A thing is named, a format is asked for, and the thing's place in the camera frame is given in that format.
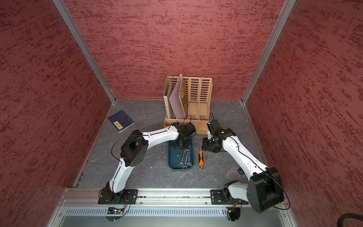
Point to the teal plastic storage tray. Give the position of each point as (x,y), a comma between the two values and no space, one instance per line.
(180,159)

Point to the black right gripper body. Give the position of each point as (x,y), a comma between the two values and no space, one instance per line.
(210,145)

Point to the medium combination wrench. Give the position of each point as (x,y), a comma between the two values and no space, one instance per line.
(185,163)

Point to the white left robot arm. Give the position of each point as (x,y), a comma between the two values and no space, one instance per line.
(133,152)

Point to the large combination wrench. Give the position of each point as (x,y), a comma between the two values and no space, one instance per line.
(181,163)

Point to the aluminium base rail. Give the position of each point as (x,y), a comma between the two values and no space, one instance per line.
(162,207)

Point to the right corner aluminium post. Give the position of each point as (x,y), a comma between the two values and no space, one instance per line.
(281,20)

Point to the corner aluminium post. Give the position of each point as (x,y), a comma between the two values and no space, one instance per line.
(67,18)
(281,20)

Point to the blue black tape roll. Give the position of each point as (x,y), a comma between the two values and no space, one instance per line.
(240,171)

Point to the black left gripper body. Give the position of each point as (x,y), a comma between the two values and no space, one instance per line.
(183,144)

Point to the long combination wrench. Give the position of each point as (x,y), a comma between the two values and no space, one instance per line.
(189,160)

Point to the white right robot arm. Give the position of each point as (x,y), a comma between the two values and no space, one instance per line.
(264,189)

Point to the pink paper folder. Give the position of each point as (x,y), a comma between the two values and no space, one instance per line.
(177,98)

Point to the left corner aluminium post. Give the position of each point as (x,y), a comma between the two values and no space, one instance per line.
(67,18)

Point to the small thin combination wrench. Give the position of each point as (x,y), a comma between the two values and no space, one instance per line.
(161,157)

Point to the wooden desk file organizer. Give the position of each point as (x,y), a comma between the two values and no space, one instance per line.
(197,93)

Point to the purple notebook yellow label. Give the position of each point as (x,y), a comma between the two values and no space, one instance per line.
(120,121)

